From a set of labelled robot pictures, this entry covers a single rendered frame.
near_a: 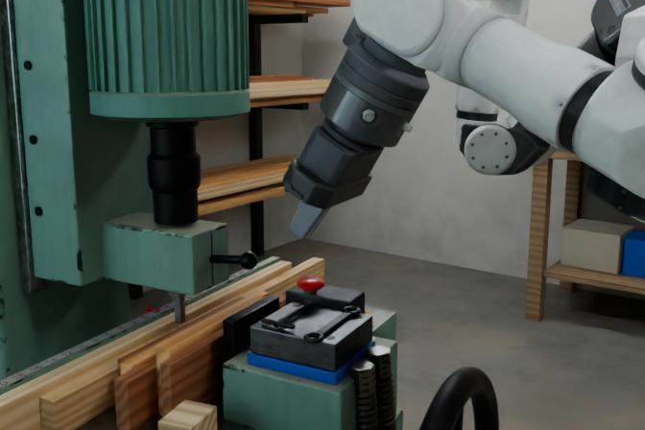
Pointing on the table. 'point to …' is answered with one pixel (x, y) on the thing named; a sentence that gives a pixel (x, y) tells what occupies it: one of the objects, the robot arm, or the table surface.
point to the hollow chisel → (179, 309)
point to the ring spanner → (331, 325)
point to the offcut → (190, 417)
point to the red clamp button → (310, 283)
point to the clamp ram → (237, 334)
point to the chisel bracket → (164, 253)
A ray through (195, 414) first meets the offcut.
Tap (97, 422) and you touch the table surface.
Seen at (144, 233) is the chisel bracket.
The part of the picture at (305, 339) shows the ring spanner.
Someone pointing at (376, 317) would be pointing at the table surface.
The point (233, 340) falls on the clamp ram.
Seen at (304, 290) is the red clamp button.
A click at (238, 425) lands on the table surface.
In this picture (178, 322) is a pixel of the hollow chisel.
